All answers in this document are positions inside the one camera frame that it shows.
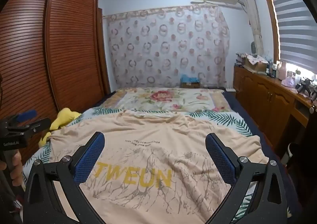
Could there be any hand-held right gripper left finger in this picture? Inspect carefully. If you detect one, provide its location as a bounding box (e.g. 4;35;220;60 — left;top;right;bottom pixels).
23;132;106;224

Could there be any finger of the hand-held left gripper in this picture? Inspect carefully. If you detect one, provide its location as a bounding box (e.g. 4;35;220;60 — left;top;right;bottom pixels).
9;109;38;123
7;118;52;137

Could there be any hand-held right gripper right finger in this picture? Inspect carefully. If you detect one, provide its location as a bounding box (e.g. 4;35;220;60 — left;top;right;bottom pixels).
205;132;296;224

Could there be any beige printed t-shirt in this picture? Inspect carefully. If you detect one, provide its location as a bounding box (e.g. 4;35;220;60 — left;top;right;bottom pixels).
46;110;271;224

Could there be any person's left hand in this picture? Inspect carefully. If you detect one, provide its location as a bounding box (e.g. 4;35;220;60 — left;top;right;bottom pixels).
0;151;23;191

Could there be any yellow cloth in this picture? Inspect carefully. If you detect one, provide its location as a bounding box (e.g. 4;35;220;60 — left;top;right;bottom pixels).
38;108;82;149

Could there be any leaf print bed sheet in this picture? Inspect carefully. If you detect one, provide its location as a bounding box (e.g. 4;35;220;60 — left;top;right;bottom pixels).
22;106;266;224

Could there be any navy mattress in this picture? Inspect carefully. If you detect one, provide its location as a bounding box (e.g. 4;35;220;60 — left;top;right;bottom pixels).
222;89;303;224

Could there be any wooden sideboard cabinet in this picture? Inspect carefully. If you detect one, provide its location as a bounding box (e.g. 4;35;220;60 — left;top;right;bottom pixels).
233;64;317;151

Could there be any wooden box with blue cloth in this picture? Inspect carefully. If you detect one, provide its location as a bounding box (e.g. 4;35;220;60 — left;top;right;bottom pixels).
180;74;201;88

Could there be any wooden louvred wardrobe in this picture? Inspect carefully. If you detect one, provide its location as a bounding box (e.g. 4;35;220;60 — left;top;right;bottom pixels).
0;0;111;165

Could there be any floral blanket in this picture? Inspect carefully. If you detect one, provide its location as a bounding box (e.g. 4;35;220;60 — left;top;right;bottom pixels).
99;87;239;114

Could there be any purple crumpled bag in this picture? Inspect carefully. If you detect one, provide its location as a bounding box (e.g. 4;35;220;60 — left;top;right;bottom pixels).
282;77;295;88

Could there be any cardboard box with floral cloth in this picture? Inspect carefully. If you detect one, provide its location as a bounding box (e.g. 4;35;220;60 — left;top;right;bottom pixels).
244;53;269;73

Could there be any pink bottle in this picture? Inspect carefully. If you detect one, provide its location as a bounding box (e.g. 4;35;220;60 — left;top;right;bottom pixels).
278;62;288;81

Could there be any beige tied window drape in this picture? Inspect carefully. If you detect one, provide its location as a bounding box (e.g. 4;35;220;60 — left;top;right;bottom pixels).
237;0;263;54

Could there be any striped window blind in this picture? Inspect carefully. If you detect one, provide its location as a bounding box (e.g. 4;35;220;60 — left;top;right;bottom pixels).
262;0;317;71

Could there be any ring patterned sheer curtain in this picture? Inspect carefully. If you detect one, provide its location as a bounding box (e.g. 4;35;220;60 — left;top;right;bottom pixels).
103;5;231;89

